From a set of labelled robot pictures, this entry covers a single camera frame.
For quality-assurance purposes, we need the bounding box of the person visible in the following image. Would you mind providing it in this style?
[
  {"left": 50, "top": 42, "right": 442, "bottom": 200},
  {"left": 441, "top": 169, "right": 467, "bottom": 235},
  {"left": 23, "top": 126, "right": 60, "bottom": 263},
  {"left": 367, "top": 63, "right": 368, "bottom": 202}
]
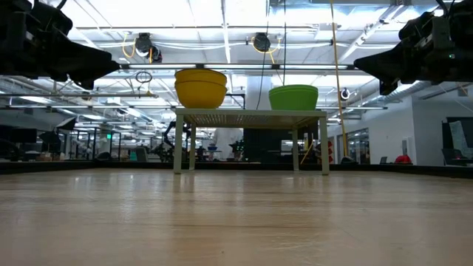
[{"left": 212, "top": 127, "right": 245, "bottom": 162}]

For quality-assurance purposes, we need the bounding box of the black hanging power cable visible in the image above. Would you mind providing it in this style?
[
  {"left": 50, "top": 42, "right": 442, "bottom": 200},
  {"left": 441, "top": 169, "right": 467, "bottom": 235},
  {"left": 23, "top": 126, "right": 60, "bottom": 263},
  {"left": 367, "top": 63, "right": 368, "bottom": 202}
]
[{"left": 282, "top": 0, "right": 288, "bottom": 86}]

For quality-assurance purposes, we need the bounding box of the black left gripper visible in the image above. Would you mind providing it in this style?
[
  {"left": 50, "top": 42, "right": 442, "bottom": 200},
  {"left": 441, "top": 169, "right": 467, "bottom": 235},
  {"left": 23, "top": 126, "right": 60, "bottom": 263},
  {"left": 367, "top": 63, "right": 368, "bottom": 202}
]
[{"left": 19, "top": 28, "right": 121, "bottom": 91}]

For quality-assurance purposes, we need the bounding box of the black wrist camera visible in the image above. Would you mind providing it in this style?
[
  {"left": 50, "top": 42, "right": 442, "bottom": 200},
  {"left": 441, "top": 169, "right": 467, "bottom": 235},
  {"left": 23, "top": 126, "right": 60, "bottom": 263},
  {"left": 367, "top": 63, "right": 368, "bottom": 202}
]
[
  {"left": 29, "top": 0, "right": 74, "bottom": 38},
  {"left": 398, "top": 11, "right": 446, "bottom": 47}
]

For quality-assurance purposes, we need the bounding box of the dark desk monitor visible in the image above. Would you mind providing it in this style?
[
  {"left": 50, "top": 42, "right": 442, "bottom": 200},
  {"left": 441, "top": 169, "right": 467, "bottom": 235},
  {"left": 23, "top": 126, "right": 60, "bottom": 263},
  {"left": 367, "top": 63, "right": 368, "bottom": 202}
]
[{"left": 0, "top": 125, "right": 38, "bottom": 146}]

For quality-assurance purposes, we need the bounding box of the pale green perforated metal shelf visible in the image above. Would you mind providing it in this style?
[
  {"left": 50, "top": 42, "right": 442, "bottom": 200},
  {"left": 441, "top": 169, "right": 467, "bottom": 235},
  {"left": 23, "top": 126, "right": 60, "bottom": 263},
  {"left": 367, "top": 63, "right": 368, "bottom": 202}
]
[{"left": 172, "top": 108, "right": 330, "bottom": 176}]

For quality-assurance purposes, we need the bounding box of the thin black metal bracket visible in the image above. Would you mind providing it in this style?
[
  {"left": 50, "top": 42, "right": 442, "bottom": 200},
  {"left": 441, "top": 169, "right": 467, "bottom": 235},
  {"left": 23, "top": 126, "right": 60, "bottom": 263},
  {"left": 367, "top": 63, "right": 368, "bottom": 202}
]
[{"left": 225, "top": 92, "right": 247, "bottom": 110}]

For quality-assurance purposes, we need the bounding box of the yellow patterned mini bowl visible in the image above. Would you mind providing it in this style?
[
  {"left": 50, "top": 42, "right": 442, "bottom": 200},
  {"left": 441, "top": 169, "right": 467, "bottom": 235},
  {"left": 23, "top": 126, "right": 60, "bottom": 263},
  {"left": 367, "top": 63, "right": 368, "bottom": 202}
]
[
  {"left": 174, "top": 80, "right": 228, "bottom": 109},
  {"left": 174, "top": 67, "right": 228, "bottom": 88}
]

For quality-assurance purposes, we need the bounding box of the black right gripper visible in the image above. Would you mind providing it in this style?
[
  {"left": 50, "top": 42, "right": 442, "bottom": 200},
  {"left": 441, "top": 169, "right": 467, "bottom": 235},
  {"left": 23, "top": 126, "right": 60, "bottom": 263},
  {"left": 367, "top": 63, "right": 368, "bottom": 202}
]
[{"left": 353, "top": 43, "right": 460, "bottom": 97}]

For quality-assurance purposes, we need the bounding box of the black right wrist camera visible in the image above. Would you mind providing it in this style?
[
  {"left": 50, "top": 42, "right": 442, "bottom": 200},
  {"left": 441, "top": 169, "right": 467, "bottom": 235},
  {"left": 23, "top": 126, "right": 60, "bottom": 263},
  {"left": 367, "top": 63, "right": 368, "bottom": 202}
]
[{"left": 398, "top": 11, "right": 446, "bottom": 47}]

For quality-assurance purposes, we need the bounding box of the yellow hanging cord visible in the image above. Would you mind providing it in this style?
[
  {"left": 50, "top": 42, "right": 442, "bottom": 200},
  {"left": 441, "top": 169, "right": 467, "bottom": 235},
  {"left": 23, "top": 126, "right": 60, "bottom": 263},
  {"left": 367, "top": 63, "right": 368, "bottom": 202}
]
[{"left": 328, "top": 0, "right": 351, "bottom": 163}]

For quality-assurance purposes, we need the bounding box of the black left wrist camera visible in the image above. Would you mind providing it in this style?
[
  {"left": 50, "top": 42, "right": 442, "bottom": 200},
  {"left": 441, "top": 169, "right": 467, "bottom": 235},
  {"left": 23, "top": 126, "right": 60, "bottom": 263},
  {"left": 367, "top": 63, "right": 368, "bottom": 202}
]
[{"left": 29, "top": 0, "right": 74, "bottom": 38}]

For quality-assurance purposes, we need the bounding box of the black ceiling cable reel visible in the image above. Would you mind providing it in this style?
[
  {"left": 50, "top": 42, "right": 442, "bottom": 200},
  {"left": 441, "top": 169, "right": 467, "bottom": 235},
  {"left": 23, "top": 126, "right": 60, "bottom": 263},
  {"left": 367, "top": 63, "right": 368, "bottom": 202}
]
[
  {"left": 252, "top": 32, "right": 273, "bottom": 53},
  {"left": 133, "top": 32, "right": 163, "bottom": 64}
]

